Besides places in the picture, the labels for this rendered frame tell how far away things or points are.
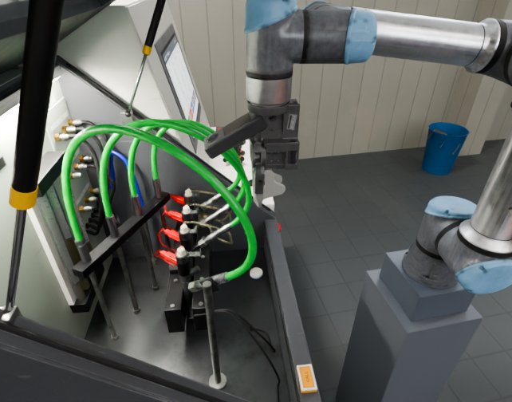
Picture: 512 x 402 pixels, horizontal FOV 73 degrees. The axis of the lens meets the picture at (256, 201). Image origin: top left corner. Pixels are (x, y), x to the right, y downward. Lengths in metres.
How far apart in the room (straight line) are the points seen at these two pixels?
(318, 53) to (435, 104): 3.59
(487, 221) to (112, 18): 0.93
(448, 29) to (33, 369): 0.80
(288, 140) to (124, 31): 0.52
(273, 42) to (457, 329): 0.94
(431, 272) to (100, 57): 1.01
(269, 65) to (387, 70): 3.16
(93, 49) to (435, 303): 1.09
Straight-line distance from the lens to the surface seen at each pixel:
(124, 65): 0.98
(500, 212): 0.84
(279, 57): 0.55
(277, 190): 0.66
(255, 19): 0.55
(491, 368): 2.21
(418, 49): 0.75
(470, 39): 0.79
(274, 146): 0.60
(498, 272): 0.89
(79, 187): 1.01
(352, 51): 0.58
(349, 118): 3.65
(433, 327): 1.13
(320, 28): 0.56
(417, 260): 1.06
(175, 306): 0.85
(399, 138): 4.05
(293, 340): 0.81
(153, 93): 0.98
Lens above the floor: 1.62
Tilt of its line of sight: 34 degrees down
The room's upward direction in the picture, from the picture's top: straight up
